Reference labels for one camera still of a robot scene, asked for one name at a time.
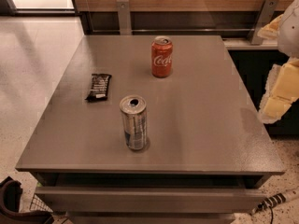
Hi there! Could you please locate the grey metal bracket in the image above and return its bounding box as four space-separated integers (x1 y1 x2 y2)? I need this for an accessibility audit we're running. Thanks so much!
117 0 132 35
248 0 279 45

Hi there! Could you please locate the left grey metal bracket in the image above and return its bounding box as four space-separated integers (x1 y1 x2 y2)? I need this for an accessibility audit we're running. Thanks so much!
117 0 132 35

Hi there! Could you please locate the silver blue redbull can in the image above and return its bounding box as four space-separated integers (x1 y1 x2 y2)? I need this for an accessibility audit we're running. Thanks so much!
120 95 147 150

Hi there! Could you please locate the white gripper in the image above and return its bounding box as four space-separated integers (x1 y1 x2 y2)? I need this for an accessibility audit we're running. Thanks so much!
257 0 299 124

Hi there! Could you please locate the black snack bar wrapper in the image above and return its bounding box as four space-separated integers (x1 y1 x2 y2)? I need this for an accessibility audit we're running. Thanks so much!
86 74 112 102

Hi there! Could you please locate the grey drawer front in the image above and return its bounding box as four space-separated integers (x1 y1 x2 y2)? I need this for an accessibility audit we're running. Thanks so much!
36 187 263 213

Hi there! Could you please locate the black white striped cable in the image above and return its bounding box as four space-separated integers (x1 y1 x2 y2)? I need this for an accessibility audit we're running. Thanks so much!
250 187 299 215

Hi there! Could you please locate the right grey metal bracket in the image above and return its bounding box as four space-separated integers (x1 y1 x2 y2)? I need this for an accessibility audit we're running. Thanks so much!
248 0 279 45

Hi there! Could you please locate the grey drawer cabinet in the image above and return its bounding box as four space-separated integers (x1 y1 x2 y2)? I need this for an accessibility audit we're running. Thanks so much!
17 35 284 224

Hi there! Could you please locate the red coca-cola can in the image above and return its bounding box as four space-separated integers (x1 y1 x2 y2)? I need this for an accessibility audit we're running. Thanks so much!
151 35 173 77

